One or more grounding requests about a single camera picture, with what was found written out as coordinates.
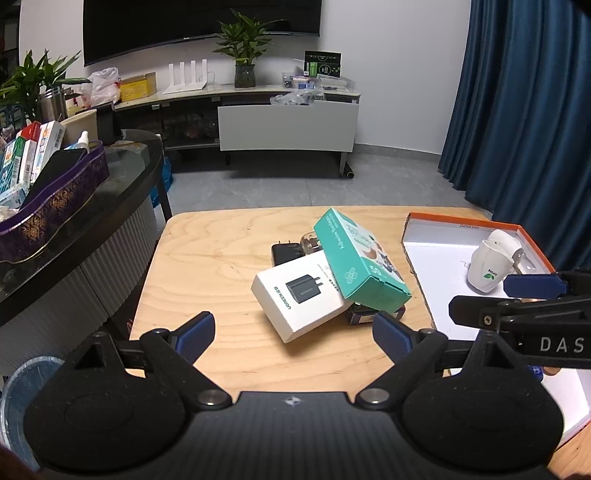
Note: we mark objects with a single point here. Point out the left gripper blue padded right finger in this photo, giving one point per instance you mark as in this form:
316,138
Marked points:
393,337

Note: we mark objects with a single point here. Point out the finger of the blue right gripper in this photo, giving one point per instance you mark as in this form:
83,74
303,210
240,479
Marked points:
534,286

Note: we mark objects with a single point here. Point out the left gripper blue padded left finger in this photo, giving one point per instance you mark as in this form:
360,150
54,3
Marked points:
193,337

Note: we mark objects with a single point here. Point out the white mosquito repellent plug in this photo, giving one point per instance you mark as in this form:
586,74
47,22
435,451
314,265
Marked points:
493,261

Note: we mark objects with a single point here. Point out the red blue playing card box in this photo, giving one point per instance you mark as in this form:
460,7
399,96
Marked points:
358,314

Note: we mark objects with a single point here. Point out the teal green cardboard box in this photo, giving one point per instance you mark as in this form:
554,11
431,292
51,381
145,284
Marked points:
361,266

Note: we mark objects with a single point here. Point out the white charger packaging box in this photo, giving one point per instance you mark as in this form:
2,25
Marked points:
299,295

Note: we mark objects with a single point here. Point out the black wall charger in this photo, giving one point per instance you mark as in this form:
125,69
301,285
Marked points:
285,252

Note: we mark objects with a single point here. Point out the clear glass liquid bottle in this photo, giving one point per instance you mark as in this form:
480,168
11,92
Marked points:
310,243

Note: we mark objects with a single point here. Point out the orange rimmed white tray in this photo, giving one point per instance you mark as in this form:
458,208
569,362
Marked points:
439,249

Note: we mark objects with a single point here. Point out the blue curtain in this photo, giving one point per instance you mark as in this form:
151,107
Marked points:
518,144

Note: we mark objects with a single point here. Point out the black glass side table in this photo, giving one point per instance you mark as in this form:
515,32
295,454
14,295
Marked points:
53,300

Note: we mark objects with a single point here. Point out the blue storage crate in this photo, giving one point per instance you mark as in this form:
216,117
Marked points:
167,180

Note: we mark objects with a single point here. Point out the blue trash bin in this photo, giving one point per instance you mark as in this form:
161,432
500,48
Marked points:
22,386

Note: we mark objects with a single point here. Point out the purple gold storage tray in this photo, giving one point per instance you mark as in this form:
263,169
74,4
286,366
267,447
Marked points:
26,233

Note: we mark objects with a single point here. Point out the small white dropper bottle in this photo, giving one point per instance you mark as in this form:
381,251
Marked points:
82,143

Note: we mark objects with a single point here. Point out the white TV cabinet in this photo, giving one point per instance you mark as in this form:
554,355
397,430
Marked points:
231,119

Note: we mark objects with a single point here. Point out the white red medicine box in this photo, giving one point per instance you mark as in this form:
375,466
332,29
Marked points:
50,140

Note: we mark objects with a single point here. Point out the white wifi router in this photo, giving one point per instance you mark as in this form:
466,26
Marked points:
184,78

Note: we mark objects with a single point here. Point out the green white medicine box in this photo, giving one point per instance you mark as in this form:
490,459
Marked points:
12,159

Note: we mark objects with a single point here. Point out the yellow cardboard box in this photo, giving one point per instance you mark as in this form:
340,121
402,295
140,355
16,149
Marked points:
138,87

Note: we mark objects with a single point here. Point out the clear plastic wrap pile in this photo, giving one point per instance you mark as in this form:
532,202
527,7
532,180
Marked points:
301,97

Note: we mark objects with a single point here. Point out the white plastic bag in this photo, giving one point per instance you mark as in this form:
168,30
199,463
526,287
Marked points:
103,87

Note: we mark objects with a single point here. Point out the black green product box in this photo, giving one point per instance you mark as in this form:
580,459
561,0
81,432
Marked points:
325,63

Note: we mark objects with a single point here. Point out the left leafy plant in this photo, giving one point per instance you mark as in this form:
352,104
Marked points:
23,88

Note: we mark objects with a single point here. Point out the potted green plant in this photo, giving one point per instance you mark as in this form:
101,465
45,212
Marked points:
244,40

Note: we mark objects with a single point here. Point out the black television screen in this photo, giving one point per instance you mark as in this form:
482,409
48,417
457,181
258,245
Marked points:
118,27

